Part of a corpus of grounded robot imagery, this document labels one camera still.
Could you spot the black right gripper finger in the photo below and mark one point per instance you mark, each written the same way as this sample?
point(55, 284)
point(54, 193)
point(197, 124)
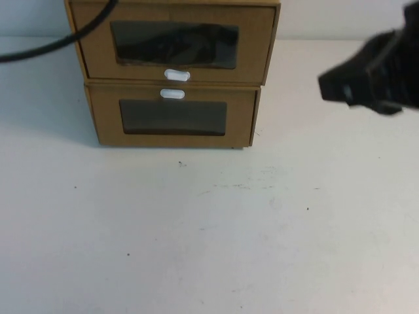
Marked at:
point(337, 93)
point(340, 76)

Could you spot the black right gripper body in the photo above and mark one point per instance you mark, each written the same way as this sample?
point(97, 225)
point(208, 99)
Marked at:
point(379, 72)

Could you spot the cardboard drawer with window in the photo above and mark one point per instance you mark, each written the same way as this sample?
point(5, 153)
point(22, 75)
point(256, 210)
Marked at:
point(104, 114)
point(95, 49)

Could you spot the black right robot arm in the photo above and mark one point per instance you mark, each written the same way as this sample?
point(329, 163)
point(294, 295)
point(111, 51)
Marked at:
point(413, 49)

